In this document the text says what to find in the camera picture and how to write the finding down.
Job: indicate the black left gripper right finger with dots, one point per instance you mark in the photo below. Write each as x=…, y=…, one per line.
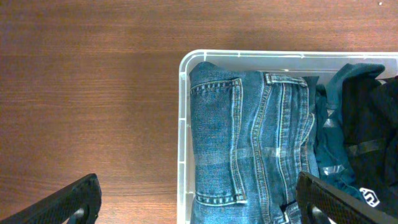
x=320, y=202

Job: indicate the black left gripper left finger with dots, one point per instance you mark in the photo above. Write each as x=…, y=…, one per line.
x=79, y=202

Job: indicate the blue cloth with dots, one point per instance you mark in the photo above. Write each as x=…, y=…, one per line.
x=332, y=159

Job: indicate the dark blue jeans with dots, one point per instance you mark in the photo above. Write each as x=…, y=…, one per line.
x=252, y=133

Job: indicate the large black cloth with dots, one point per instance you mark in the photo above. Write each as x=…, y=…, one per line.
x=369, y=109

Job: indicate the clear plastic storage bin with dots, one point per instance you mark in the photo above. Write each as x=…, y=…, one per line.
x=293, y=63

